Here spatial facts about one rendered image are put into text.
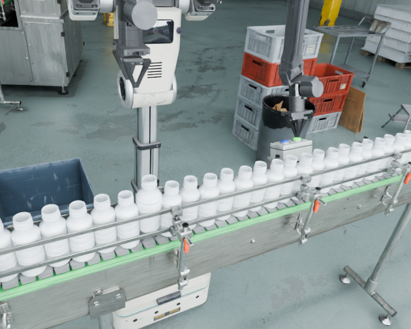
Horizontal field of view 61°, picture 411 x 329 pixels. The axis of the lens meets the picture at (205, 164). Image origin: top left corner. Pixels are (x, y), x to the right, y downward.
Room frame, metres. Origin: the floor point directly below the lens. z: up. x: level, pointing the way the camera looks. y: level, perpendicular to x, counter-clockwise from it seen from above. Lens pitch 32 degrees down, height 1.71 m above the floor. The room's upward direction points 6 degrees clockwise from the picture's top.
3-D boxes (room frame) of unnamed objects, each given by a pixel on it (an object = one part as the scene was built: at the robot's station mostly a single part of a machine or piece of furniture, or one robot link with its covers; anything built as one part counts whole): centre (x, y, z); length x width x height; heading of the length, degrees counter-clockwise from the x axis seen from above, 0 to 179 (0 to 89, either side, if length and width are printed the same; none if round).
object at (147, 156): (1.40, 0.28, 0.74); 0.11 x 0.11 x 0.40; 31
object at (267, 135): (2.83, -0.65, 0.32); 0.45 x 0.45 x 0.64
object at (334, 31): (5.54, -1.90, 0.49); 1.05 x 0.55 x 0.99; 121
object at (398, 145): (1.24, -0.73, 1.08); 0.06 x 0.06 x 0.17
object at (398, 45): (7.71, -3.82, 0.50); 1.23 x 1.05 x 1.00; 119
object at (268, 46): (3.43, -0.60, 1.00); 0.61 x 0.41 x 0.22; 128
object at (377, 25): (5.75, -2.37, 0.85); 0.36 x 0.12 x 0.27; 31
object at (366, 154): (1.16, -0.57, 1.08); 0.06 x 0.06 x 0.17
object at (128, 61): (0.85, 0.20, 1.44); 0.07 x 0.07 x 0.09; 31
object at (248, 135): (3.43, -0.60, 0.11); 0.61 x 0.41 x 0.22; 126
